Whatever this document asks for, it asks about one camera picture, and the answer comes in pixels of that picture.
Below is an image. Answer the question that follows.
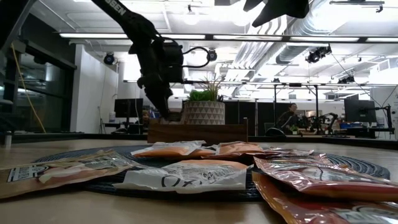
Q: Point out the round dark blue woven placemat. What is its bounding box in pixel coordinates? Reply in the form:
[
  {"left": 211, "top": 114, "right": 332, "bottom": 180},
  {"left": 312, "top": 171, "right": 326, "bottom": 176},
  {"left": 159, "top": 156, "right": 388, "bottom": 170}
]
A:
[{"left": 32, "top": 144, "right": 391, "bottom": 202}]

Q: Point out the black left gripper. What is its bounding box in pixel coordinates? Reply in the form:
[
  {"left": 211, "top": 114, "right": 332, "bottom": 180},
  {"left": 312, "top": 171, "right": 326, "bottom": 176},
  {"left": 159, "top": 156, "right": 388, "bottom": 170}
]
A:
[{"left": 129, "top": 37, "right": 174, "bottom": 121}]

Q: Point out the person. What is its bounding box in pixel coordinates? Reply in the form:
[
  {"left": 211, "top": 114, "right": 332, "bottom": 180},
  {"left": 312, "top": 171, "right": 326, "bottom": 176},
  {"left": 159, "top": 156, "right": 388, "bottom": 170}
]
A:
[{"left": 275, "top": 102, "right": 302, "bottom": 135}]

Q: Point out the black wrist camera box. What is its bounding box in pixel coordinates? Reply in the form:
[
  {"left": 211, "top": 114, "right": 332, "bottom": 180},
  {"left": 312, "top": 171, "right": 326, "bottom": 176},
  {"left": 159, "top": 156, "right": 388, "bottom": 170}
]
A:
[{"left": 161, "top": 42, "right": 186, "bottom": 84}]

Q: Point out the black ceiling camera rig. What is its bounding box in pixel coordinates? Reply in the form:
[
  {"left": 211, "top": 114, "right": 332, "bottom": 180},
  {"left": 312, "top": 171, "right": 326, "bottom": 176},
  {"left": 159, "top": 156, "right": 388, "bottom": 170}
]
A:
[{"left": 305, "top": 45, "right": 333, "bottom": 65}]

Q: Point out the black aluminium table frame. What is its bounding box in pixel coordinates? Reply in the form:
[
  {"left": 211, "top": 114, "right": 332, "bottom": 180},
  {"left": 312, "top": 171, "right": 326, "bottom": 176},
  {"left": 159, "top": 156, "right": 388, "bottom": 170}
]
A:
[{"left": 0, "top": 132, "right": 398, "bottom": 151}]

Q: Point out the silver ventilation duct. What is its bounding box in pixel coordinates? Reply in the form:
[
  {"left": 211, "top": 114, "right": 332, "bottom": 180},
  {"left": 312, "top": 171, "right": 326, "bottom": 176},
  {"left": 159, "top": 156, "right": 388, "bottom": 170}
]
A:
[{"left": 242, "top": 0, "right": 330, "bottom": 65}]

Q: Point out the brown Ahmad tea packet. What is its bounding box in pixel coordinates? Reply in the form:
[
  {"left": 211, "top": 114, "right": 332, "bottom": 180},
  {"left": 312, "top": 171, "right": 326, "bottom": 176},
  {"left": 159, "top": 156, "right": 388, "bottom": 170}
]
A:
[{"left": 0, "top": 149, "right": 142, "bottom": 200}]

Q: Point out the ceiling light strip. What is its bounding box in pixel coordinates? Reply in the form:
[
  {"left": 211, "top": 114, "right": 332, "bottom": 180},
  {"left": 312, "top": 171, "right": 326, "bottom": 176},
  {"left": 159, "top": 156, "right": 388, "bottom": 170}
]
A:
[
  {"left": 290, "top": 36, "right": 360, "bottom": 43},
  {"left": 366, "top": 37, "right": 398, "bottom": 44},
  {"left": 58, "top": 32, "right": 130, "bottom": 40},
  {"left": 213, "top": 34, "right": 282, "bottom": 42}
]

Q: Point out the yellow hanging cable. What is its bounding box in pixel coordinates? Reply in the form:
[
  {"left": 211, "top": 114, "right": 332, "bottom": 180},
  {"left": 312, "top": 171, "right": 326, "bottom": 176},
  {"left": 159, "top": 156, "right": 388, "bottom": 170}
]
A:
[{"left": 11, "top": 43, "right": 47, "bottom": 134}]

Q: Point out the black office monitor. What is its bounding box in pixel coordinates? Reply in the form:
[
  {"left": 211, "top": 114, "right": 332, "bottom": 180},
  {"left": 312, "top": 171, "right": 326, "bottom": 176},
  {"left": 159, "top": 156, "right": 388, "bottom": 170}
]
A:
[
  {"left": 344, "top": 98, "right": 377, "bottom": 124},
  {"left": 114, "top": 98, "right": 144, "bottom": 119}
]

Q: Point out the succulent in white patterned pot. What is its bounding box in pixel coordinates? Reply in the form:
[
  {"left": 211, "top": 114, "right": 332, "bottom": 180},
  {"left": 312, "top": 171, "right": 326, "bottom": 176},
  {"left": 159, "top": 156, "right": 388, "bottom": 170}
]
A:
[{"left": 183, "top": 79, "right": 226, "bottom": 126}]

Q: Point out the wooden three-compartment tray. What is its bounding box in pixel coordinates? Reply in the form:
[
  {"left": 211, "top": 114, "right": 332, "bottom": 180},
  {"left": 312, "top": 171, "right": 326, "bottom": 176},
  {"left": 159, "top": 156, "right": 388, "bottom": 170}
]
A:
[{"left": 147, "top": 117, "right": 249, "bottom": 146}]

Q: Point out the red Ahmad peach tea packet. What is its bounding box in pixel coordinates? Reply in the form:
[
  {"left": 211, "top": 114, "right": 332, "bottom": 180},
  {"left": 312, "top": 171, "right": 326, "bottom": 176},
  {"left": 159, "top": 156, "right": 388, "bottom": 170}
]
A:
[
  {"left": 264, "top": 147, "right": 315, "bottom": 156},
  {"left": 253, "top": 155, "right": 398, "bottom": 203},
  {"left": 203, "top": 152, "right": 312, "bottom": 162},
  {"left": 251, "top": 170, "right": 398, "bottom": 224}
]

